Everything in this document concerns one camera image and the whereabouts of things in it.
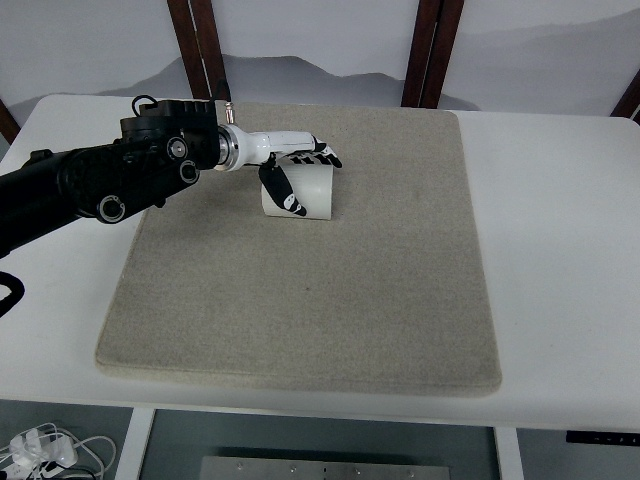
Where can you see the white table leg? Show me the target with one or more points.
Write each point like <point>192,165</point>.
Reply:
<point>509,455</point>
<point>137,445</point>

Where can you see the grey beige fabric mat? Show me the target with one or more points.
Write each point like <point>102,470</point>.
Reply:
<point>310,300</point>

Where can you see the dark wooden screen post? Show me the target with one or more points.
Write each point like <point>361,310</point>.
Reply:
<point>7,122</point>
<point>214,50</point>
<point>442,50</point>
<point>187,50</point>
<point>629,100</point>
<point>417,60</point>

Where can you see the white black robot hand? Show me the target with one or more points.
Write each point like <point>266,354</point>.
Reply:
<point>260,145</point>

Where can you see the grey metal plate with screws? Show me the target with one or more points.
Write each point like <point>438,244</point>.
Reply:
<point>325,470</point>

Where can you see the black table control panel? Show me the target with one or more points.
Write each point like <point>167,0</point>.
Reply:
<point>602,437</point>

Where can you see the white ribbed cup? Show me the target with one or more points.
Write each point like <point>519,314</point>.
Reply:
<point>315,195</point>

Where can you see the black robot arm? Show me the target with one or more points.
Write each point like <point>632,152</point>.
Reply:
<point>100,175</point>

